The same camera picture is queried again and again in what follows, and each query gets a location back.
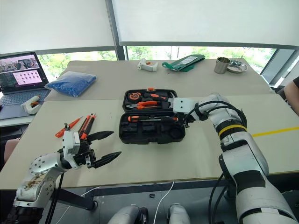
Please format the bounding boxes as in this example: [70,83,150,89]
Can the slim black orange tool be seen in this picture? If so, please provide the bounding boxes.
[78,114,92,135]
[82,113,97,140]

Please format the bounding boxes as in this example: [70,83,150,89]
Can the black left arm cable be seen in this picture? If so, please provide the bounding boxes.
[45,172,65,224]

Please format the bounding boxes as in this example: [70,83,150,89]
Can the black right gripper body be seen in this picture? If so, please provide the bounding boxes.
[176,112,196,128]

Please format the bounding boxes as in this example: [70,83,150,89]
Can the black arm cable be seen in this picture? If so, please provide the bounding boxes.
[183,99,248,128]
[45,172,65,224]

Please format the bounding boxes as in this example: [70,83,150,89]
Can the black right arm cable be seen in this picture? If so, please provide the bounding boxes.
[183,99,248,128]

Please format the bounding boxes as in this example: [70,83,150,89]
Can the blue plastic bag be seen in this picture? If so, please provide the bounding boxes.
[44,70,98,98]

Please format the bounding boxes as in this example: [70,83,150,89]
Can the grey slanted window pillar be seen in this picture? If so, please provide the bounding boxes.
[260,48,295,88]

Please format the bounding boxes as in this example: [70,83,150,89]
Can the orange tester pen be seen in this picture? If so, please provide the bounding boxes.
[55,115,84,138]

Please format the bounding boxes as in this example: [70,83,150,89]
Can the silver rounded shell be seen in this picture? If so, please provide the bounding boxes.
[167,203,192,224]
[108,204,150,224]

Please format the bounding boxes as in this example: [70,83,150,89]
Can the bystander arm black sleeve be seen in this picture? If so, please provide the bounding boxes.
[283,76,299,115]

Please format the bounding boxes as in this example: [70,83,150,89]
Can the round steel dish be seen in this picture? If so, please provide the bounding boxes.
[227,60,248,73]

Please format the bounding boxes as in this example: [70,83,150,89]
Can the white plastic clamp gadget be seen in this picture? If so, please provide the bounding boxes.
[136,58,160,73]
[20,95,43,115]

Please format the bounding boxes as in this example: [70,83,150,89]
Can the white cable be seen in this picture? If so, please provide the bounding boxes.
[154,181,175,224]
[55,186,101,224]

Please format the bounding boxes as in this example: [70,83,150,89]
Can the steel cup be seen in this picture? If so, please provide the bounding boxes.
[214,56,231,75]

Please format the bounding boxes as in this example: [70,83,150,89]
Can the black orange handled tool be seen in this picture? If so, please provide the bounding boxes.
[142,91,168,101]

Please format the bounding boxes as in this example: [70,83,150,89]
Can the open laptop computer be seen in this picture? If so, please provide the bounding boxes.
[0,51,51,121]

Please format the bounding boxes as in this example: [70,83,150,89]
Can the wide white roller blind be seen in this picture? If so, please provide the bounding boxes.
[111,0,299,48]

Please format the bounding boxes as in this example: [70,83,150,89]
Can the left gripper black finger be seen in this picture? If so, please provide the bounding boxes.
[93,151,122,169]
[86,130,114,143]

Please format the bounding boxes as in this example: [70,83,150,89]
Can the dark grey window mullion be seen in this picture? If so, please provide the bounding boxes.
[104,0,128,62]

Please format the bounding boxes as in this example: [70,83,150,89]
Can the bystander bare limb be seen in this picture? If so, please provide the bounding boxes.
[4,137,22,164]

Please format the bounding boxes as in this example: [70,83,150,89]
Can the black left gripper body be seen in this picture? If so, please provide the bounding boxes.
[74,139,97,169]

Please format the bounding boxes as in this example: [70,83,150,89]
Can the orange handled steel pliers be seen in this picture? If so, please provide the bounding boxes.
[126,100,160,111]

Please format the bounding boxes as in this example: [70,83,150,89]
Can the green fabric pouch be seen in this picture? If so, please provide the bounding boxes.
[162,54,206,73]

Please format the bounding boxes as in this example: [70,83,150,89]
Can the black orange phillips screwdriver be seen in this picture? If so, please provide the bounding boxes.
[140,116,179,123]

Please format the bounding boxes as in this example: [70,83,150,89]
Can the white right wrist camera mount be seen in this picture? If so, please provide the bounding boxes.
[172,97,200,115]

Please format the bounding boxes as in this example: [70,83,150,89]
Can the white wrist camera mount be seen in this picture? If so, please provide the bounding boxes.
[61,130,82,169]
[172,97,200,115]

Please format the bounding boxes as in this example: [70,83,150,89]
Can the black orange tape measure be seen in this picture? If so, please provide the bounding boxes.
[128,91,141,102]

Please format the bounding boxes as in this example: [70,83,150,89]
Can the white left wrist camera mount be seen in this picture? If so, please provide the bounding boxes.
[61,130,82,169]

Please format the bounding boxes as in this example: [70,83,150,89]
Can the black plastic tool case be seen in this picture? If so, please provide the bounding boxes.
[118,87,186,145]

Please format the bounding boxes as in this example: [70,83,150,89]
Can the black table leg brace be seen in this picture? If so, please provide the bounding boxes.
[55,188,97,210]

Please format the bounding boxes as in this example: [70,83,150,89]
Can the black power cable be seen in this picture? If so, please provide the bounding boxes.
[208,173,232,224]

